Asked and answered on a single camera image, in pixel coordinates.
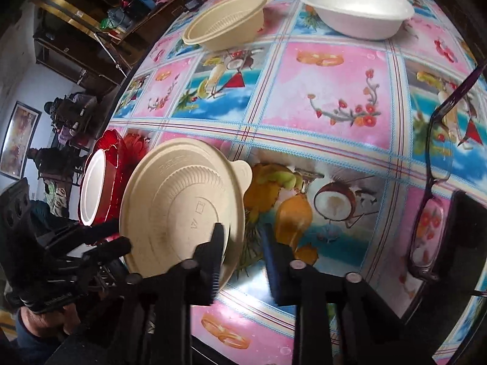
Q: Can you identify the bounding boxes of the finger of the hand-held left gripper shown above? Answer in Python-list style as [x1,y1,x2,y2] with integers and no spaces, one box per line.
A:
[57,236,132,275]
[38,218,122,253]

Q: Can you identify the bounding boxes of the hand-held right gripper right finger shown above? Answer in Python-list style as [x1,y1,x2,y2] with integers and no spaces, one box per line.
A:
[262,224,381,365]

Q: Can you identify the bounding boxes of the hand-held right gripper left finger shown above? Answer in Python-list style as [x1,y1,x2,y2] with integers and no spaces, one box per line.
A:
[114,222,229,365]

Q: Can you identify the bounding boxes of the gold-rimmed red glass plate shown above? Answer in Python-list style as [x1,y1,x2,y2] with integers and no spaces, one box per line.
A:
[97,152,128,242]

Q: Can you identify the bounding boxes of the beige tabbed bowl lid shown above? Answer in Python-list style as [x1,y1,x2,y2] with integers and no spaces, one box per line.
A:
[119,138,253,293]

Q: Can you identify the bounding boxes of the large red glass plate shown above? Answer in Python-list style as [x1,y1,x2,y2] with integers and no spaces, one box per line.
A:
[78,128,128,246]

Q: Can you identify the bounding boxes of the beige ribbed plastic bowl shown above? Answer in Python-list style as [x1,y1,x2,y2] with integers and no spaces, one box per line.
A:
[182,0,268,52]

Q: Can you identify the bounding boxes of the large white foam bowl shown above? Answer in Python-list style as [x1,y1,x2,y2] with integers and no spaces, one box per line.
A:
[298,0,415,41]

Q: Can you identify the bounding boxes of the black-framed table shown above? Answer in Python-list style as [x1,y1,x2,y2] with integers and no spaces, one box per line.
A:
[101,0,214,130]

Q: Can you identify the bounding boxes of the purple-framed eyeglasses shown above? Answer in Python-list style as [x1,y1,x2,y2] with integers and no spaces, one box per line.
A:
[409,61,487,297]

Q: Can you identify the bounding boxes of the black smartphone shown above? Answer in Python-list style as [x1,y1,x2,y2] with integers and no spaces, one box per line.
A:
[434,190,487,286]

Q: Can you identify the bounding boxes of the assorted shelf clutter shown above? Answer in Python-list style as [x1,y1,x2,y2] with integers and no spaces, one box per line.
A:
[101,0,172,33]

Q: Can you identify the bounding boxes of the framed wall picture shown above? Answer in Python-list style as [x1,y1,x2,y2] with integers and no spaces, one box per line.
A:
[0,101,42,181]

